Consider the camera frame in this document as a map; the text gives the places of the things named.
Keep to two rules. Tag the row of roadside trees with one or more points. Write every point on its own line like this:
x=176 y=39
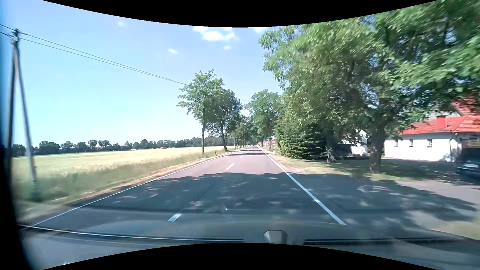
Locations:
x=213 y=108

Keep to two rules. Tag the grey asphalt road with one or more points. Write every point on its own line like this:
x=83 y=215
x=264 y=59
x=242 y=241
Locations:
x=247 y=180

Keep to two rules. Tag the dense green hedge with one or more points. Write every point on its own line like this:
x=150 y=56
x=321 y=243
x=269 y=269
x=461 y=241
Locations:
x=300 y=138

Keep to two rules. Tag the road markings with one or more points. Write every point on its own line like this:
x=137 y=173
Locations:
x=307 y=192

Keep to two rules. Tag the car's own bonnet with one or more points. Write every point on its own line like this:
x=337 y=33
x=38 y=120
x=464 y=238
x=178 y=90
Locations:
x=240 y=240

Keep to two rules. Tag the white house behind trees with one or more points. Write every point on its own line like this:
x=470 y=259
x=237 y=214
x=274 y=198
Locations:
x=354 y=146

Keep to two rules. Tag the distant tree line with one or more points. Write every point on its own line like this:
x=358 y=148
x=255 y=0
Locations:
x=112 y=144

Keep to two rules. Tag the large green tree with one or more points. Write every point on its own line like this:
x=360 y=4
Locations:
x=375 y=82

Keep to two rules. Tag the yellow grain field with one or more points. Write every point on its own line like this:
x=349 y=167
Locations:
x=93 y=159

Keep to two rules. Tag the white building with red roof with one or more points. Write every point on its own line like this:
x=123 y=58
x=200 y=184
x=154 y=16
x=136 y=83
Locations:
x=438 y=140

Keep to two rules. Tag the wooden utility pole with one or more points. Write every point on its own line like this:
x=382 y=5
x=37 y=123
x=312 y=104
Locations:
x=22 y=108

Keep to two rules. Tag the dark parked car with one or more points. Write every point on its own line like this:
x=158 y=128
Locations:
x=468 y=167

